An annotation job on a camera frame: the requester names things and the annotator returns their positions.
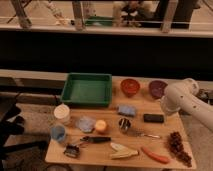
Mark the black eraser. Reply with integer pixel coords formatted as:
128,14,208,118
143,114,164,123

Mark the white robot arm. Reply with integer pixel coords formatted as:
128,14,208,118
160,78,213,132

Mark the red bowl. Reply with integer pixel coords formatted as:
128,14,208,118
120,79,140,97

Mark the green plastic tray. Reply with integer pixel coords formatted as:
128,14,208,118
60,73,112,107

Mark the blue sponge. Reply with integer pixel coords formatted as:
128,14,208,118
118,105,136,117

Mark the orange ball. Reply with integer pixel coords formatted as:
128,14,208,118
95,120,107,133

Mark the crumpled clear plastic bag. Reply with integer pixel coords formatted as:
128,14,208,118
76,116,96,133

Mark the purple bowl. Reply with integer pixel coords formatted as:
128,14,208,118
148,80,167,99

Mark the white cup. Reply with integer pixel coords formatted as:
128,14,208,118
54,104,70,125

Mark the metal spoon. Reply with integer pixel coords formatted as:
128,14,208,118
134,132,161,139

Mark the blue cup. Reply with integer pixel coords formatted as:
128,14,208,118
50,125,66,143

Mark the black binder clip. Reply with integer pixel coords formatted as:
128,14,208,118
64,145,80,158

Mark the dark grape bunch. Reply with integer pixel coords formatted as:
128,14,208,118
168,132,192,167

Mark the orange carrot toy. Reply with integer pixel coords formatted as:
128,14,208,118
141,147,170,164

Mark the black office chair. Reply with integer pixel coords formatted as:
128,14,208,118
0,104,47,171

